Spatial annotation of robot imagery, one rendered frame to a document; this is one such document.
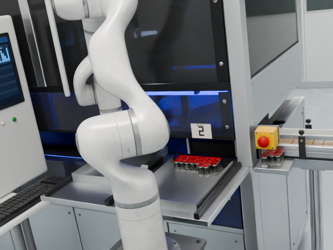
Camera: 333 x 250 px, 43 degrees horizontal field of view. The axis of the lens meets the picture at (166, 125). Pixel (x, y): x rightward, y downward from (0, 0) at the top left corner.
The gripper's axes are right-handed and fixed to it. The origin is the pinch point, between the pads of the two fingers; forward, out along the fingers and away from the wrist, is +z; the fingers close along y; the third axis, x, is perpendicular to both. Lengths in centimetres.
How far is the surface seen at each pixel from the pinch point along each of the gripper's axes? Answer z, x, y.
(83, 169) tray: 9.1, -20.2, -1.1
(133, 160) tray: 11.0, -5.9, -16.8
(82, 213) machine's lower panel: 44, -45, -20
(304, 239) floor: 99, 45, -108
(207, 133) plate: -2.1, 28.9, -19.9
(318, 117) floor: 100, 15, -347
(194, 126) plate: -4.8, 23.7, -19.9
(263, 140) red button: -1, 52, -17
